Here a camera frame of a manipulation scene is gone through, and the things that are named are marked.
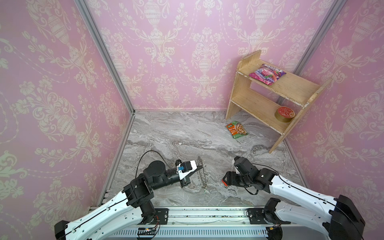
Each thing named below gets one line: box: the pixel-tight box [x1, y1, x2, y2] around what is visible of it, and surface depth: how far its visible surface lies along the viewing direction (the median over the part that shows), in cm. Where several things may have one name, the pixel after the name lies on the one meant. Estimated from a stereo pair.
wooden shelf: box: [225, 50, 333, 154], surface depth 83 cm
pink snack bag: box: [249, 64, 287, 86], surface depth 77 cm
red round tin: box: [274, 106, 295, 123], surface depth 87 cm
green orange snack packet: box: [226, 121, 249, 139], surface depth 111 cm
